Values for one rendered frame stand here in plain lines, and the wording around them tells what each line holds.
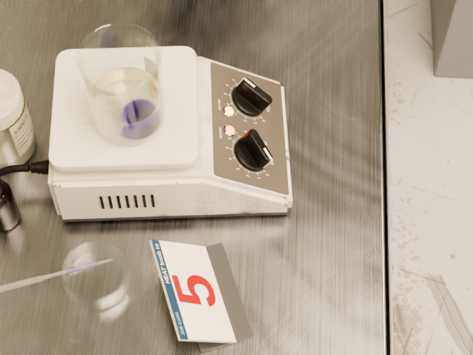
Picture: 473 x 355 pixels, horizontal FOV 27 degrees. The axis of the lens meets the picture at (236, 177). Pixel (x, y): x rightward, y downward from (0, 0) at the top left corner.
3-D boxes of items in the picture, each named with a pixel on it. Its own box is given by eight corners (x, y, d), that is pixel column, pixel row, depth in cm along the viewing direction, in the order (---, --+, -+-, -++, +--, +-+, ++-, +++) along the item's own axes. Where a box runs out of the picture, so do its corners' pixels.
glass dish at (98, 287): (137, 258, 83) (135, 246, 81) (121, 317, 80) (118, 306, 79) (74, 246, 84) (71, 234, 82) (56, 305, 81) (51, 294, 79)
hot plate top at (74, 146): (197, 51, 85) (196, 44, 84) (199, 168, 79) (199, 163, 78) (57, 55, 85) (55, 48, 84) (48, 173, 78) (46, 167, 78)
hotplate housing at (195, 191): (282, 97, 92) (286, 42, 85) (291, 220, 85) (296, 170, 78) (43, 104, 92) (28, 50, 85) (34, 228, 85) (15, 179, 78)
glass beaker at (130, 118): (95, 86, 82) (82, 20, 75) (172, 90, 82) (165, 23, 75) (84, 158, 79) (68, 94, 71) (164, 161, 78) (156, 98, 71)
